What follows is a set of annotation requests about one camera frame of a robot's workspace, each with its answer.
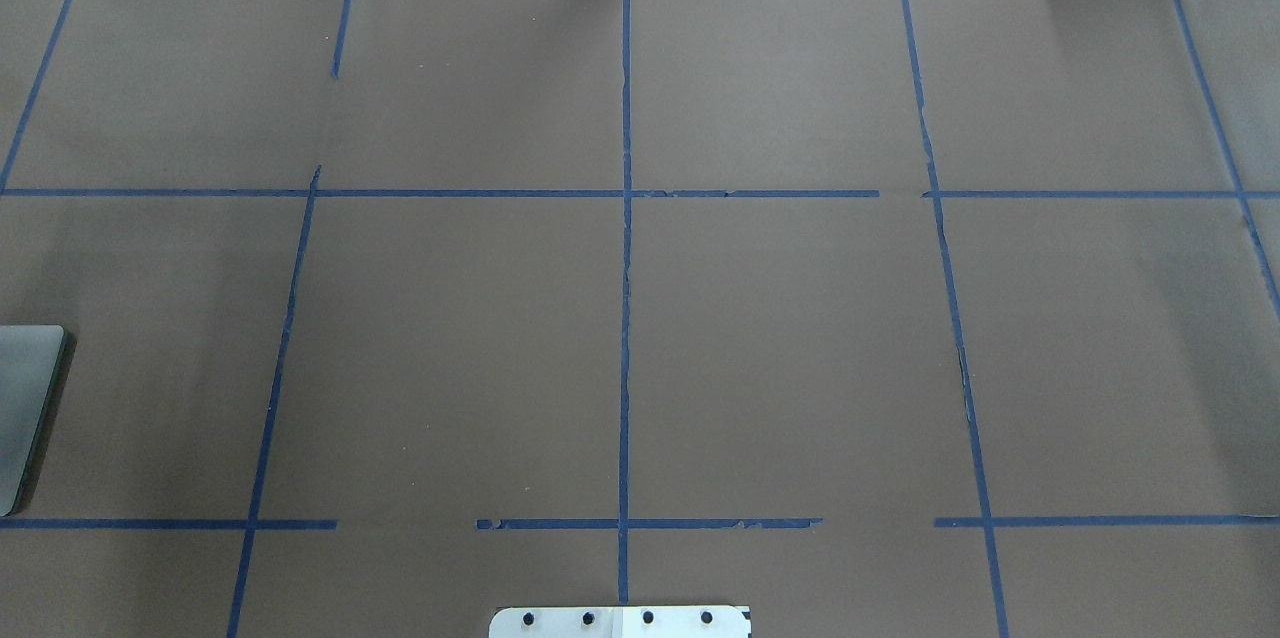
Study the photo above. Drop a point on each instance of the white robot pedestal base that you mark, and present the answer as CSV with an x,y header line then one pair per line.
x,y
623,621

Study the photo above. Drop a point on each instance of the silver closed laptop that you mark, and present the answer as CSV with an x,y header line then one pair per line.
x,y
31,358

